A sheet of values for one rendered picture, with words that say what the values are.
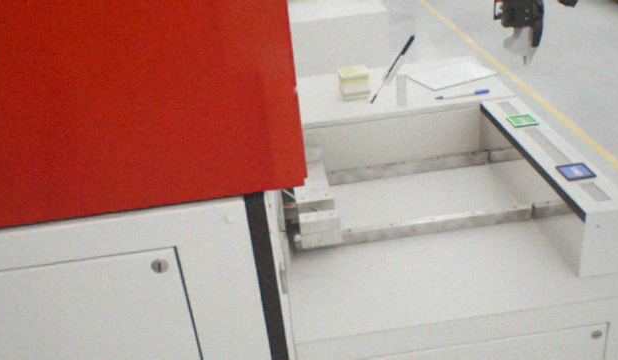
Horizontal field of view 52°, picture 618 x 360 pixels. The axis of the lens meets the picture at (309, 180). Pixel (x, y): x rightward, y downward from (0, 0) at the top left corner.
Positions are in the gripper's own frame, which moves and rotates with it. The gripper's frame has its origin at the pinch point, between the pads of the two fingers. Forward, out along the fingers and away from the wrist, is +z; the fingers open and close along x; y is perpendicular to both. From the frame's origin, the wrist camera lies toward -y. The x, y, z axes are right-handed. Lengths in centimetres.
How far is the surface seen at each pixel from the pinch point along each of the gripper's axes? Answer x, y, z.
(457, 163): -7.9, 13.3, 27.3
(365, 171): -7.9, 36.4, 26.1
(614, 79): -250, -166, 111
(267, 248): 66, 59, -4
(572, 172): 26.4, 1.6, 14.3
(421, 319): 45, 36, 29
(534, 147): 13.2, 3.5, 14.7
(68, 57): 66, 76, -30
